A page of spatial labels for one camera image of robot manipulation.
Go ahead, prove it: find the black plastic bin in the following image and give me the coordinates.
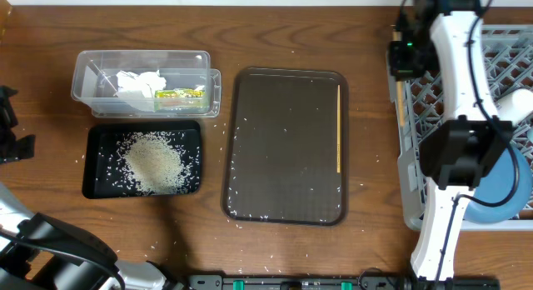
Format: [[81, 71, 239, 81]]
[[82, 120, 202, 199]]

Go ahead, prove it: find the dark blue plate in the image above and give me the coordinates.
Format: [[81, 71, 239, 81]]
[[464, 147, 532, 224]]

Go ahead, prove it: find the clear plastic bin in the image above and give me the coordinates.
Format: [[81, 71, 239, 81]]
[[71, 50, 222, 118]]

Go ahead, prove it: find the cream white cup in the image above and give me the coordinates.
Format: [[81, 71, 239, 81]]
[[497, 89, 533, 126]]

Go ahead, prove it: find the grey dishwasher rack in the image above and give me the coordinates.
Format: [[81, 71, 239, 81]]
[[388, 25, 532, 230]]

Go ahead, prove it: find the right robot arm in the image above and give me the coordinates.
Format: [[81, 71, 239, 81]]
[[387, 0, 520, 289]]

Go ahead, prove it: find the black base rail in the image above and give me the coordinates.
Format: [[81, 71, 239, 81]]
[[186, 273, 501, 290]]

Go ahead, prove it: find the white green wrapper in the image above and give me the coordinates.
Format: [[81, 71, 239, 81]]
[[116, 71, 207, 113]]

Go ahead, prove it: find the pile of white rice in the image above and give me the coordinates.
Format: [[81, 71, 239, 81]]
[[97, 131, 200, 195]]

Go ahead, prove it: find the dark brown serving tray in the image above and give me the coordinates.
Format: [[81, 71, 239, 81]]
[[221, 67, 349, 227]]

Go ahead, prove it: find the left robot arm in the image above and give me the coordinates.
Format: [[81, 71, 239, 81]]
[[1, 186, 186, 289]]

